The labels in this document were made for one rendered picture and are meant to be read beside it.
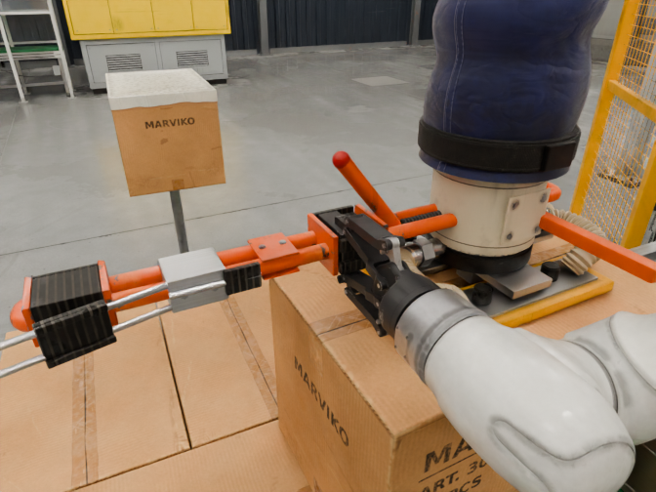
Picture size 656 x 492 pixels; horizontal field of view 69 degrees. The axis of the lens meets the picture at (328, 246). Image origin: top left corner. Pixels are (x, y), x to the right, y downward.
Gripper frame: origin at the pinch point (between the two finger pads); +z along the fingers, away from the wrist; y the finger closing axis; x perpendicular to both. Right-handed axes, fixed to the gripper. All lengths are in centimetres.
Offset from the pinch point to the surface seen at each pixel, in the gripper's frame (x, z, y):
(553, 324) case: 28.6, -15.6, 13.6
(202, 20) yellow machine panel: 149, 725, 14
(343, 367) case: -4.1, -9.7, 13.6
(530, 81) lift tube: 21.5, -8.8, -20.9
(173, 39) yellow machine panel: 104, 731, 39
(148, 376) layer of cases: -28, 46, 53
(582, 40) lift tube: 28.8, -8.9, -25.2
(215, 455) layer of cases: -19, 17, 54
